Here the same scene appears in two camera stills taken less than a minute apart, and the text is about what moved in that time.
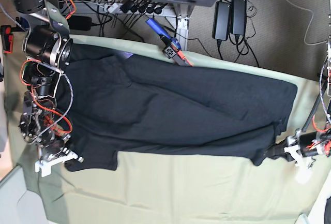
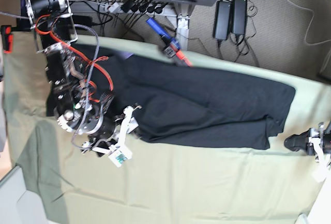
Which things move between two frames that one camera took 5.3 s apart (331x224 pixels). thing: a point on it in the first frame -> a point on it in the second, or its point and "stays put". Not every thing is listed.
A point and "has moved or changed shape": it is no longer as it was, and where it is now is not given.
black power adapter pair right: [238, 15] stays put
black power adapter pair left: [221, 20] stays put
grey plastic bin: [18, 205] stays put
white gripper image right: [304, 166] -> [319, 174]
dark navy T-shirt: [123, 102] has moved or changed shape
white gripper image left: [55, 158] -> [119, 153]
